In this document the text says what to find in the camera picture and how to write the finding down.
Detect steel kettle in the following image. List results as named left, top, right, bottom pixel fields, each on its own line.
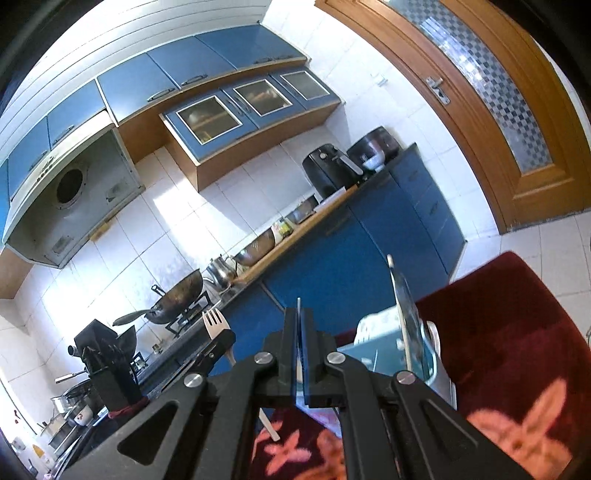
left=204, top=255, right=237, bottom=291

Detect metal door handle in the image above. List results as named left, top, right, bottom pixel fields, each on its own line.
left=425, top=76, right=451, bottom=107

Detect blue base cabinets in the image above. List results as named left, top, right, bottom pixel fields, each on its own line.
left=60, top=143, right=467, bottom=480

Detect grey range hood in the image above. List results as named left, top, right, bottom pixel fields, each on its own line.
left=2, top=111, right=146, bottom=269

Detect black knife block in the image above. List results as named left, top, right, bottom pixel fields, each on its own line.
left=73, top=318, right=143, bottom=414

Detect dark countertop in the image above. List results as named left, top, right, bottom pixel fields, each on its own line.
left=60, top=143, right=419, bottom=476

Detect black air fryer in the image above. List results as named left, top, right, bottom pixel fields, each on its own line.
left=302, top=144, right=364, bottom=199

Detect black wok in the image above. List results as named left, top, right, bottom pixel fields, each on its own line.
left=113, top=270, right=205, bottom=326

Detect wooden door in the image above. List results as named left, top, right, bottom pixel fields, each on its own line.
left=316, top=0, right=578, bottom=234

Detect blue upper cabinets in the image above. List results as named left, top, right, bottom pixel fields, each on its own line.
left=0, top=23, right=308, bottom=222

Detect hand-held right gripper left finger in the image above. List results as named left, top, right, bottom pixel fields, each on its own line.
left=60, top=307, right=303, bottom=480

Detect steel mixing bowl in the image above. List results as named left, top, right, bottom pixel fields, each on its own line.
left=232, top=231, right=276, bottom=267

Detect steel pot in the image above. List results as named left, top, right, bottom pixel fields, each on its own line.
left=50, top=381, right=100, bottom=428

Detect glass-door wall cabinet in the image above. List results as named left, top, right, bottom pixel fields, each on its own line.
left=159, top=69, right=342, bottom=192

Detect gas stove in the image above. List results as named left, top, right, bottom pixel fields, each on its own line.
left=134, top=295, right=222, bottom=365

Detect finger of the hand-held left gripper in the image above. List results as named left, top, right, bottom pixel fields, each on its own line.
left=196, top=329, right=237, bottom=372

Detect wooden cutting board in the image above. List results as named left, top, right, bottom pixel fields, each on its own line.
left=230, top=185, right=359, bottom=284

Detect dark rice cooker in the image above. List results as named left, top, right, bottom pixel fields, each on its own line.
left=346, top=126, right=400, bottom=171

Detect beige fork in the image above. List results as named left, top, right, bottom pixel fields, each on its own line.
left=202, top=309, right=237, bottom=365

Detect light blue utensil holder box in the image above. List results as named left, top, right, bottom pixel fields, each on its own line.
left=337, top=311, right=459, bottom=409

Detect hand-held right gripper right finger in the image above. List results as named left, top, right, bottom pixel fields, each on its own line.
left=302, top=308, right=532, bottom=480

